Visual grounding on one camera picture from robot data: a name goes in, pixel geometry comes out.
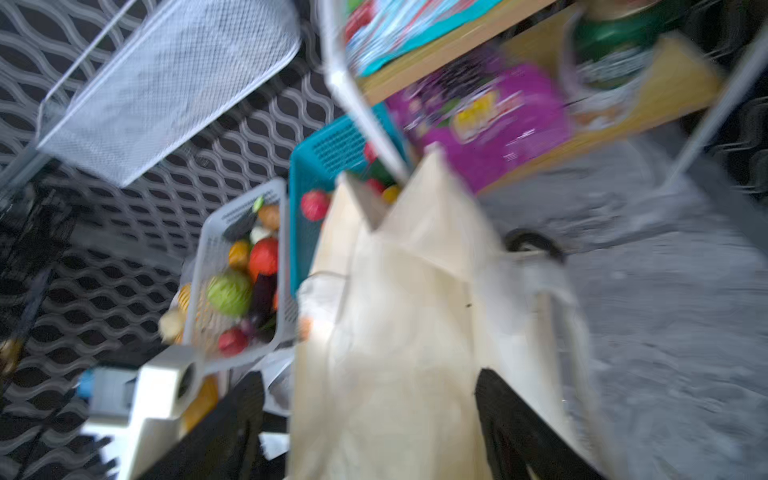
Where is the teal plastic fruit basket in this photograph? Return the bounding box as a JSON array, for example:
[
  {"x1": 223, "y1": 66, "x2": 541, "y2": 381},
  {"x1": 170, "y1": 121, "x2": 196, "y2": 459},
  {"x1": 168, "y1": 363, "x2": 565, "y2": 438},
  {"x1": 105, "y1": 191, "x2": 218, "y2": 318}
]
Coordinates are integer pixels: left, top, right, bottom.
[{"x1": 289, "y1": 116, "x2": 395, "y2": 293}]

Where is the white wire wall basket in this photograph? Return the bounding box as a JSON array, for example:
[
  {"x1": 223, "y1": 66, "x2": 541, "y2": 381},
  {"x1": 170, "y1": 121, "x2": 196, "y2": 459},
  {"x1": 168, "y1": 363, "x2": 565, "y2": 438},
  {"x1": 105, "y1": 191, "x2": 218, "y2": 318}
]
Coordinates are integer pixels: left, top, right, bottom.
[{"x1": 36, "y1": 1, "x2": 301, "y2": 187}]

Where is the brown potato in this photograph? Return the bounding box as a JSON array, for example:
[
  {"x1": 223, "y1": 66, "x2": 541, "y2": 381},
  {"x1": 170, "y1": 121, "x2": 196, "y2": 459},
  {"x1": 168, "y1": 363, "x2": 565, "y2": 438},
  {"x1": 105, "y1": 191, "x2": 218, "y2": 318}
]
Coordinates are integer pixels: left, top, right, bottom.
[{"x1": 257, "y1": 204, "x2": 281, "y2": 231}]

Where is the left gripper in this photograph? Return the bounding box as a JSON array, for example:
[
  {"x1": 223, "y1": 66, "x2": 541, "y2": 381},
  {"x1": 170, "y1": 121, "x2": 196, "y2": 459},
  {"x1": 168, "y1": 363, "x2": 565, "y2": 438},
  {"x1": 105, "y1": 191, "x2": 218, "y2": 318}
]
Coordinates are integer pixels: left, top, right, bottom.
[{"x1": 80, "y1": 344, "x2": 204, "y2": 479}]

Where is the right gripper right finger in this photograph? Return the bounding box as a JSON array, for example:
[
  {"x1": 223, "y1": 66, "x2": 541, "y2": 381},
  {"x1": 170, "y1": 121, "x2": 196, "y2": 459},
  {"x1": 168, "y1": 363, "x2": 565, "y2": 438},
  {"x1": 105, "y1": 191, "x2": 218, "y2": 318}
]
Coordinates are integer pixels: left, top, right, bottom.
[{"x1": 475, "y1": 369, "x2": 602, "y2": 479}]

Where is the green cabbage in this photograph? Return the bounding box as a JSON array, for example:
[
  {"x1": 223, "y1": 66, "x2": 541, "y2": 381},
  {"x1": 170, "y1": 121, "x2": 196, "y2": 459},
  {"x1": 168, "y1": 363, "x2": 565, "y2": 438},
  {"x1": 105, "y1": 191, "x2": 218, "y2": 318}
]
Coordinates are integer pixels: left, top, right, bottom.
[{"x1": 206, "y1": 270, "x2": 252, "y2": 317}]

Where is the green drink can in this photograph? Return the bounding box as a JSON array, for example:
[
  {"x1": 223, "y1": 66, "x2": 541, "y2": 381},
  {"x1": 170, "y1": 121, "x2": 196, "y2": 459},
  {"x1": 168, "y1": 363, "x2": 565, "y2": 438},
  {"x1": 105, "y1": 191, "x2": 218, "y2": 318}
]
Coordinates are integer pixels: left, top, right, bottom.
[{"x1": 558, "y1": 0, "x2": 688, "y2": 131}]

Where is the white plastic vegetable basket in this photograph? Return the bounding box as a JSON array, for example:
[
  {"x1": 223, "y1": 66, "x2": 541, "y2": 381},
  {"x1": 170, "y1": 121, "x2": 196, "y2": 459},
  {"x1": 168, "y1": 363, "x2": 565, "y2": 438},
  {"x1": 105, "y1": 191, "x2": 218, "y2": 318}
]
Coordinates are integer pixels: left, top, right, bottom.
[{"x1": 183, "y1": 178, "x2": 298, "y2": 374}]

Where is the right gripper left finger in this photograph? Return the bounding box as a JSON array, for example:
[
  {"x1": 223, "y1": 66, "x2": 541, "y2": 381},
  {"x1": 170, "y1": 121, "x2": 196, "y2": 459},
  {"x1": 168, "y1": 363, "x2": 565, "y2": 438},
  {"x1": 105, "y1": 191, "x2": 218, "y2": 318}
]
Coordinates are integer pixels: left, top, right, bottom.
[{"x1": 140, "y1": 372, "x2": 265, "y2": 479}]

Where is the teal snack bag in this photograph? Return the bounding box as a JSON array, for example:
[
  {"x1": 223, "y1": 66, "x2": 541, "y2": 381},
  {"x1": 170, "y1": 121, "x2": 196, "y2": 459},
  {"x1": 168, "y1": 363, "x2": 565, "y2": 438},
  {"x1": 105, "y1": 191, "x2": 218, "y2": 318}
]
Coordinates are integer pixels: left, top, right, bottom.
[{"x1": 345, "y1": 0, "x2": 498, "y2": 77}]

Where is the purple snack bag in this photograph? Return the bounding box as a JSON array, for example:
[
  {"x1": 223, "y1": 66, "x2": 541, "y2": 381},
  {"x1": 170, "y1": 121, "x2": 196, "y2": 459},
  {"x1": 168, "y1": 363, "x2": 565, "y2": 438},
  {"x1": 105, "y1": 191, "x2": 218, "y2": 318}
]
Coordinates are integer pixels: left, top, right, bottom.
[{"x1": 385, "y1": 47, "x2": 571, "y2": 193}]

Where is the dark purple eggplant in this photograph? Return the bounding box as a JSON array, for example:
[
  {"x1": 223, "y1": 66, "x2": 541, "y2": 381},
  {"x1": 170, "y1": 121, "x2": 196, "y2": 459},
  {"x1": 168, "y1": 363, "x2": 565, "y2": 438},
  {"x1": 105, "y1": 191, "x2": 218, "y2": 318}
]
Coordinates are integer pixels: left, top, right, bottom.
[{"x1": 249, "y1": 275, "x2": 278, "y2": 328}]

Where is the black wire wall basket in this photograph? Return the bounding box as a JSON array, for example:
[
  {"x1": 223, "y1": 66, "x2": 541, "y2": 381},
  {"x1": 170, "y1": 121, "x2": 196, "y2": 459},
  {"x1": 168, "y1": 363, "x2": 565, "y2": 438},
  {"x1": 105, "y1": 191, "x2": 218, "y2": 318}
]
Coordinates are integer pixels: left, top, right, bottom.
[{"x1": 1, "y1": 182, "x2": 77, "y2": 382}]

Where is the red apple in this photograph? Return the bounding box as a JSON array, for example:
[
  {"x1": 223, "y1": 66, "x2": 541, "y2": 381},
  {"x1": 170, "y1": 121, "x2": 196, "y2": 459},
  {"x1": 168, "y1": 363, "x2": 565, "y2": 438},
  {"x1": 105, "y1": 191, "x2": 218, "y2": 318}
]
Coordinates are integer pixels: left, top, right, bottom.
[{"x1": 300, "y1": 190, "x2": 331, "y2": 222}]

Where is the cream canvas tote bag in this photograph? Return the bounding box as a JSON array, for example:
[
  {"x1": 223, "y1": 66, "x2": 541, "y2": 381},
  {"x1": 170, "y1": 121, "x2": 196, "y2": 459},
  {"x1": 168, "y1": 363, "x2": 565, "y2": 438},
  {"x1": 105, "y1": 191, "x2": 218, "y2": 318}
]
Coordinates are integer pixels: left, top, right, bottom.
[{"x1": 287, "y1": 147, "x2": 628, "y2": 479}]

